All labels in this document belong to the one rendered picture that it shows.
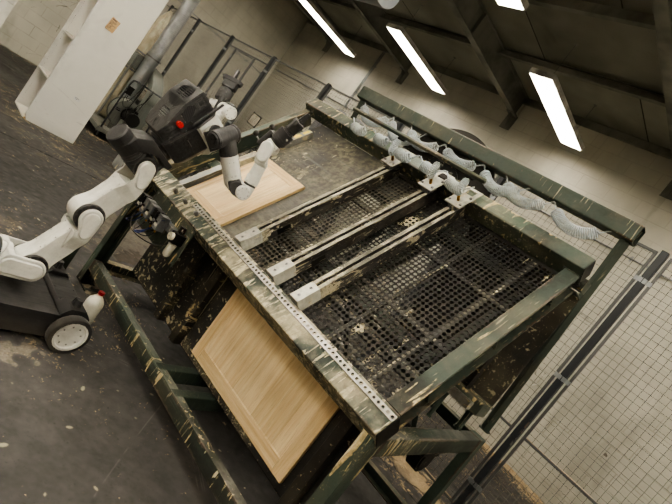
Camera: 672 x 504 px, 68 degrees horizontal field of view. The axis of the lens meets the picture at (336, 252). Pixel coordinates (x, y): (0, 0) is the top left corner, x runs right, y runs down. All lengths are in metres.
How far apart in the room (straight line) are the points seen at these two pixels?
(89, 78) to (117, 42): 0.52
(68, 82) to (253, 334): 4.66
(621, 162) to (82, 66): 6.68
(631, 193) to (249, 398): 5.82
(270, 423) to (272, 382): 0.18
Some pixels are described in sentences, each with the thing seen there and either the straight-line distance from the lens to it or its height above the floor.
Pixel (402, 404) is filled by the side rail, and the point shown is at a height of 0.94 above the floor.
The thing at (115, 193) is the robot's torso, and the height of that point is 0.78.
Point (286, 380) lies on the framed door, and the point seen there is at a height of 0.58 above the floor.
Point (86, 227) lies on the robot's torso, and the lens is 2.62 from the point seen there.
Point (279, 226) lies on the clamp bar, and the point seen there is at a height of 1.10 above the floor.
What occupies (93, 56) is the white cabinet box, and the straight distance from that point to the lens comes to 6.63.
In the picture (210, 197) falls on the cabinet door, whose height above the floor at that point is 0.96.
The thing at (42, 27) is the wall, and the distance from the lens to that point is 11.01.
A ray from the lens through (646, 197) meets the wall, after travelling 7.25.
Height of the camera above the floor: 1.41
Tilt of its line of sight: 5 degrees down
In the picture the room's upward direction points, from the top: 37 degrees clockwise
